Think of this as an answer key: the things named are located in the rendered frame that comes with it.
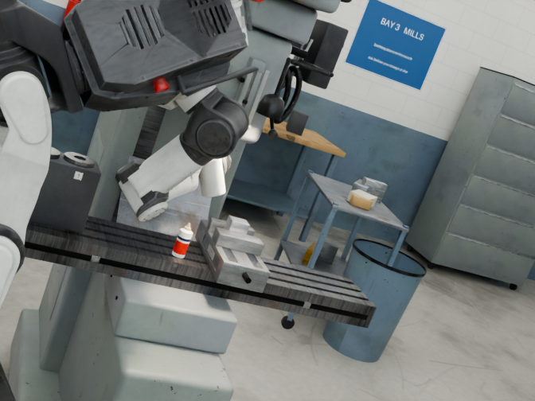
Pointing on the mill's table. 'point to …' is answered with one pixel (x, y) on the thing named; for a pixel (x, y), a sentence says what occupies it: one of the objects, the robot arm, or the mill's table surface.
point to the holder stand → (67, 191)
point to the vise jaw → (237, 241)
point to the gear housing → (283, 18)
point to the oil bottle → (182, 242)
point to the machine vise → (230, 259)
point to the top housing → (321, 5)
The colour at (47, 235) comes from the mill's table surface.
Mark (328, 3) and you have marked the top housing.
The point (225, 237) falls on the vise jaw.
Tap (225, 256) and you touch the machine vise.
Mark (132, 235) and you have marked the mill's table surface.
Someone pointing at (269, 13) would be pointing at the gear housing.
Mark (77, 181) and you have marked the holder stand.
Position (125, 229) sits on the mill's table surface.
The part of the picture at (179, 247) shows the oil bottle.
